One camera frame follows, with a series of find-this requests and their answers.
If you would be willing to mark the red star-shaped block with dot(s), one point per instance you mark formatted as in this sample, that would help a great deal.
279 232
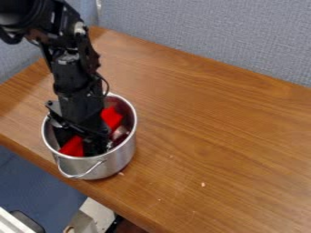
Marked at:
72 147

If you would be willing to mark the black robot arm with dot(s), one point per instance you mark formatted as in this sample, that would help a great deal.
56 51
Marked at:
51 25

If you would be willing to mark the black and white equipment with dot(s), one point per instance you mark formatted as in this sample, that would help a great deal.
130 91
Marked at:
16 222

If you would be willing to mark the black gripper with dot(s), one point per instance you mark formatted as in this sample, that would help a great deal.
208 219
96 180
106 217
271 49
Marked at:
76 110

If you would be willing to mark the white object under table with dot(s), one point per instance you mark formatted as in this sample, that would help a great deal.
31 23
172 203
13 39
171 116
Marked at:
92 218

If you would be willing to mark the metal pot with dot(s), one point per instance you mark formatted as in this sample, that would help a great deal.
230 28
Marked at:
102 166

